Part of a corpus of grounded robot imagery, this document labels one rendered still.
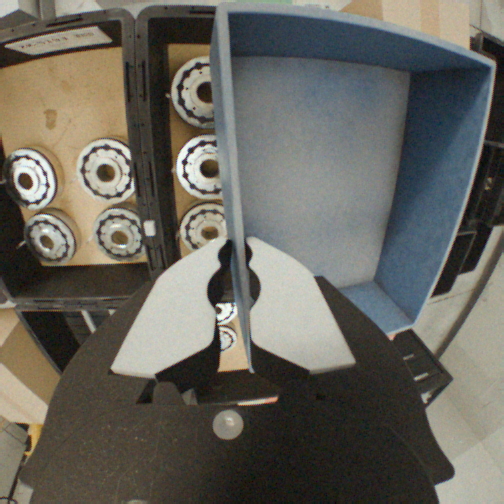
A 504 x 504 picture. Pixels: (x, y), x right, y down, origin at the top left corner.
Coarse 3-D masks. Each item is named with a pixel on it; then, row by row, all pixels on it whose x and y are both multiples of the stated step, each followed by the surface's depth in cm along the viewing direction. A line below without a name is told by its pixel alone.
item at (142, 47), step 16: (144, 16) 19; (160, 16) 19; (176, 16) 19; (192, 16) 20; (208, 16) 20; (144, 32) 20; (144, 48) 20; (144, 64) 22; (144, 80) 23; (144, 96) 24; (144, 112) 24; (144, 128) 25; (144, 144) 26; (144, 160) 27; (144, 176) 28; (160, 208) 30; (160, 224) 31; (160, 240) 32; (160, 256) 33; (160, 272) 35
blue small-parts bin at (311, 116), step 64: (256, 64) 12; (320, 64) 13; (384, 64) 12; (448, 64) 10; (256, 128) 14; (320, 128) 15; (384, 128) 16; (448, 128) 12; (256, 192) 16; (320, 192) 17; (384, 192) 18; (448, 192) 13; (320, 256) 20; (384, 256) 21; (384, 320) 19
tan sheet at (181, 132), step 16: (176, 48) 28; (192, 48) 28; (208, 48) 29; (176, 64) 29; (208, 96) 32; (176, 112) 33; (176, 128) 34; (192, 128) 34; (176, 144) 35; (208, 160) 37; (176, 176) 38; (176, 192) 39; (176, 208) 40
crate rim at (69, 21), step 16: (64, 16) 16; (80, 16) 17; (96, 16) 17; (112, 16) 18; (128, 16) 18; (0, 32) 15; (16, 32) 16; (32, 32) 16; (48, 32) 17; (128, 32) 19; (128, 48) 20; (128, 64) 22; (128, 96) 23; (128, 112) 23; (128, 128) 24; (144, 192) 28; (144, 208) 29; (144, 240) 32; (0, 272) 29; (32, 304) 33; (48, 304) 34
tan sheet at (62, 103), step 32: (32, 64) 24; (64, 64) 25; (96, 64) 27; (0, 96) 25; (32, 96) 26; (64, 96) 28; (96, 96) 29; (0, 128) 27; (32, 128) 29; (64, 128) 30; (96, 128) 31; (64, 160) 32; (64, 192) 35; (96, 256) 42
